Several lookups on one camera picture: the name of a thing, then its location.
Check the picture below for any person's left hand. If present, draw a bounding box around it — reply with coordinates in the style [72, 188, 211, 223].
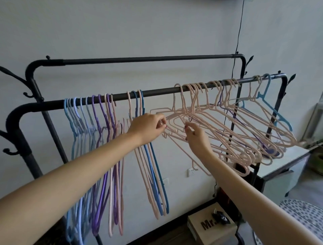
[127, 113, 168, 146]

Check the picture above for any person's right hand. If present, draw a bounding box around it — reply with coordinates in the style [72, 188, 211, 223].
[184, 122, 214, 158]

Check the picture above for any single pink plastic hanger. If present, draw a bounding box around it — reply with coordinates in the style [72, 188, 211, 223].
[150, 84, 214, 177]

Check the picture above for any person's left forearm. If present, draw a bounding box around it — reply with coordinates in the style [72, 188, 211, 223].
[0, 131, 145, 245]

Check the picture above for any person's right forearm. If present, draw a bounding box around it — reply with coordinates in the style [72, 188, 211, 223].
[201, 149, 323, 245]

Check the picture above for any black metal clothes rack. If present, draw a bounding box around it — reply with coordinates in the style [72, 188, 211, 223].
[0, 54, 296, 245]

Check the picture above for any purple plastic hanger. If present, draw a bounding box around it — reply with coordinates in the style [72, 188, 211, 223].
[98, 94, 119, 226]
[91, 95, 106, 237]
[218, 87, 276, 155]

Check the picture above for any dark blue plastic hanger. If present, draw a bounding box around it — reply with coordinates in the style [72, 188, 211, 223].
[138, 90, 169, 215]

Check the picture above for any medium blue plastic hanger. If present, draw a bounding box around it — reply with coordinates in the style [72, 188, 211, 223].
[133, 90, 164, 216]

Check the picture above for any row of pink hangers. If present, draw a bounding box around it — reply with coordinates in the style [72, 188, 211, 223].
[161, 75, 299, 177]

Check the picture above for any small black object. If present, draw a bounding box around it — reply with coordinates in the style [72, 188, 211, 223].
[212, 208, 231, 225]

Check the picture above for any sky blue plastic hanger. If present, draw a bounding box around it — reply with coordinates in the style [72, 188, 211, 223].
[256, 74, 293, 132]

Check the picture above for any row of light blue hangers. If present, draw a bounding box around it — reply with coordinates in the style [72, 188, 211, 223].
[64, 97, 95, 244]

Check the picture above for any brown cardboard box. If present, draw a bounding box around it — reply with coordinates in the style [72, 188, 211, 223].
[187, 202, 239, 245]

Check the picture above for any white cabinet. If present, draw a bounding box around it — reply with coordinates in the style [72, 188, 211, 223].
[254, 145, 311, 203]

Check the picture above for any patterned round rug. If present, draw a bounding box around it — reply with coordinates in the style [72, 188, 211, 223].
[254, 199, 323, 245]

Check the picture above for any black cable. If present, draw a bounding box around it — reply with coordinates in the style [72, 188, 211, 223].
[213, 0, 246, 200]

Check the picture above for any white window frame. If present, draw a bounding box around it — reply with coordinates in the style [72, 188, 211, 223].
[301, 92, 323, 147]

